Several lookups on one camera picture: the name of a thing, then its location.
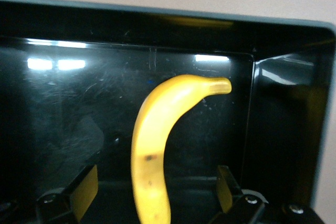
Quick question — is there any black plastic box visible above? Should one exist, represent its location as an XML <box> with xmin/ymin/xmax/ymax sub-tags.
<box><xmin>0</xmin><ymin>0</ymin><xmax>336</xmax><ymax>224</ymax></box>

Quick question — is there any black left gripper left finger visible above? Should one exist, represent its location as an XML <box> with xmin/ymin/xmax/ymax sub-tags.
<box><xmin>36</xmin><ymin>165</ymin><xmax>99</xmax><ymax>224</ymax></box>

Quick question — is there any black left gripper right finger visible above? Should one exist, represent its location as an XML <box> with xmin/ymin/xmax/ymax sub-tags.
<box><xmin>209</xmin><ymin>165</ymin><xmax>269</xmax><ymax>224</ymax></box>

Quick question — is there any yellow banana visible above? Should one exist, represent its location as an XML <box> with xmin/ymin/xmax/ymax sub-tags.
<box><xmin>130</xmin><ymin>73</ymin><xmax>233</xmax><ymax>224</ymax></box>

